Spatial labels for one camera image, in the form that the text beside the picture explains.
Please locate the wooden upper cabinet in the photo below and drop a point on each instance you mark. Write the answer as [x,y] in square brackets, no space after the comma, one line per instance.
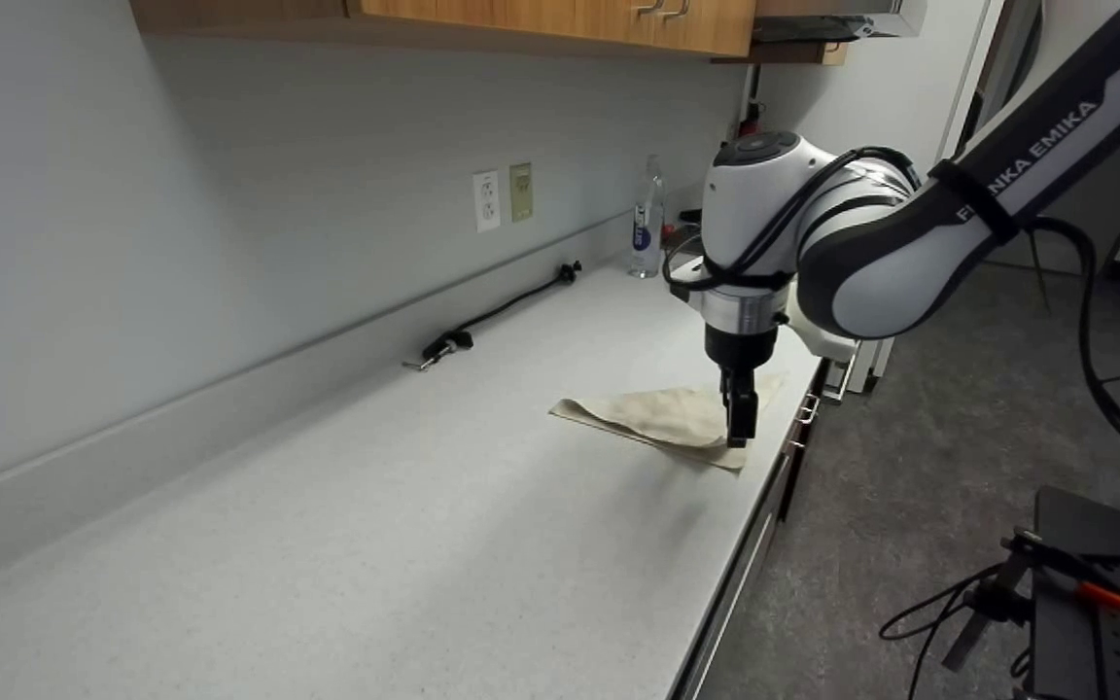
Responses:
[562,22]

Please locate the clear soap bottle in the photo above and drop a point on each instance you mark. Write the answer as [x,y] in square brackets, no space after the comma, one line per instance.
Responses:
[641,234]

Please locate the orange black clamp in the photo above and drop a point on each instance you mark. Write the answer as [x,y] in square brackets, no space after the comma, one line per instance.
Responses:
[1096,592]

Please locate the black perforated breadboard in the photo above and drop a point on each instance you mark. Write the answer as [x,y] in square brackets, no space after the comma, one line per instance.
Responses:
[1105,646]

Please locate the red fire extinguisher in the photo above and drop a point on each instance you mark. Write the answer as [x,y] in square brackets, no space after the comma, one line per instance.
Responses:
[746,125]

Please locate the white cloth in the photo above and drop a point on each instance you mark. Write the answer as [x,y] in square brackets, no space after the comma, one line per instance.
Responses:
[652,415]

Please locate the beige wall plate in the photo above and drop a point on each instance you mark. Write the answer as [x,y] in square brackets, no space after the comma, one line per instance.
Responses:
[523,192]

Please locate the white wall outlet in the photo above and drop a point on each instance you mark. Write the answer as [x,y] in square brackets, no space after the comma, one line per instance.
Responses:
[487,204]

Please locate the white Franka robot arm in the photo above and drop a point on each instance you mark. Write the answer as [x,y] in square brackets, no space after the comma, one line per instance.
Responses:
[948,248]

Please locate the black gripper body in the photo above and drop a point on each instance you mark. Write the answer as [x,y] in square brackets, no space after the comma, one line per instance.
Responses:
[741,353]

